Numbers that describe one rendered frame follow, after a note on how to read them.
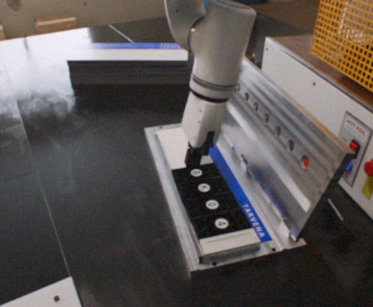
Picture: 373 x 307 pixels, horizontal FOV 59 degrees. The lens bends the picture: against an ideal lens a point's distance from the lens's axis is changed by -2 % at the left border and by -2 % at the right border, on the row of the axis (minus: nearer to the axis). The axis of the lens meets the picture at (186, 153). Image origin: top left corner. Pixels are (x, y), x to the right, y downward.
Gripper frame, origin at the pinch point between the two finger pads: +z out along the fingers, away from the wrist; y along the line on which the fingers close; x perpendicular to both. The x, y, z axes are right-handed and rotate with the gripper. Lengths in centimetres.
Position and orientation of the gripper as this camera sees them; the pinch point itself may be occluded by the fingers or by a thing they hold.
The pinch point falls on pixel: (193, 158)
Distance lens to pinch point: 72.6
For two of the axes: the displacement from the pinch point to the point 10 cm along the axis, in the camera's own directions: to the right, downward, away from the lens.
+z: -2.0, 8.2, 5.3
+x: 9.4, 0.2, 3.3
